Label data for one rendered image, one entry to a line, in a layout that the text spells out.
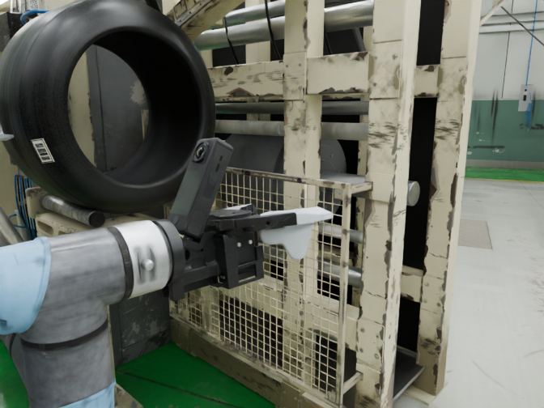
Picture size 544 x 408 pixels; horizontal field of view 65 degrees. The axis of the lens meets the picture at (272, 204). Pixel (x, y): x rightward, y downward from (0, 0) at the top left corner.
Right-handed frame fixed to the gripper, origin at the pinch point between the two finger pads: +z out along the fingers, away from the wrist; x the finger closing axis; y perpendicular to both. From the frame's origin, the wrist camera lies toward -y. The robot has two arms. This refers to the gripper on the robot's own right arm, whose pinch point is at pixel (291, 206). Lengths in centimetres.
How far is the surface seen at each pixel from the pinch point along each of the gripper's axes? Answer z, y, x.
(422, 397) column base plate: 112, 99, -50
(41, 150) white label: -14, -13, -71
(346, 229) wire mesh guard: 50, 15, -33
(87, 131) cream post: 11, -21, -112
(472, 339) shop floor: 176, 99, -57
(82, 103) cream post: 10, -31, -110
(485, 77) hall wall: 902, -129, -345
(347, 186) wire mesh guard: 50, 3, -31
